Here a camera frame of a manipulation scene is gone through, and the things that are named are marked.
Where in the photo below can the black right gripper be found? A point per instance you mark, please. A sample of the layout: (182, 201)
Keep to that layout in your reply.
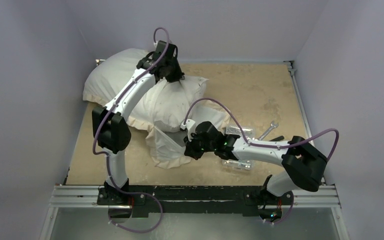
(192, 149)

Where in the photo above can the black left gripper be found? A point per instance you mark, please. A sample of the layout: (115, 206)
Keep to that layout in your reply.
(178, 75)

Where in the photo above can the white pillow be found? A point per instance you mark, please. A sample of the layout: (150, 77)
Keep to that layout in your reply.
(108, 79)

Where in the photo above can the grey plush ruffled pillowcase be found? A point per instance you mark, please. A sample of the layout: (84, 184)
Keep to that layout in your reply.
(168, 145)

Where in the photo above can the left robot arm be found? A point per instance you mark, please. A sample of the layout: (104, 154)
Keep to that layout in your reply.
(110, 129)

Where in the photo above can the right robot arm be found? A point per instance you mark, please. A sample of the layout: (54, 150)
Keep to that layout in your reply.
(303, 164)

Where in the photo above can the clear plastic screw box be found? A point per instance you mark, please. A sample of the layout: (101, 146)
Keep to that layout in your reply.
(242, 162)

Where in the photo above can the silver wrench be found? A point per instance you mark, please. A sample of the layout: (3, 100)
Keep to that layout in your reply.
(273, 125)

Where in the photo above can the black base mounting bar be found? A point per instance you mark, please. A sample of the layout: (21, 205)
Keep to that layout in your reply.
(248, 201)

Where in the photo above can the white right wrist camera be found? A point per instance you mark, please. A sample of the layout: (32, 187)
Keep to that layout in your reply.
(188, 126)

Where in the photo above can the black handled tool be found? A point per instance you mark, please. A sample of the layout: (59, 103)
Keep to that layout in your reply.
(278, 139)

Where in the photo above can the aluminium frame rail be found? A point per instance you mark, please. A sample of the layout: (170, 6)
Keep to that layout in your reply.
(251, 171)

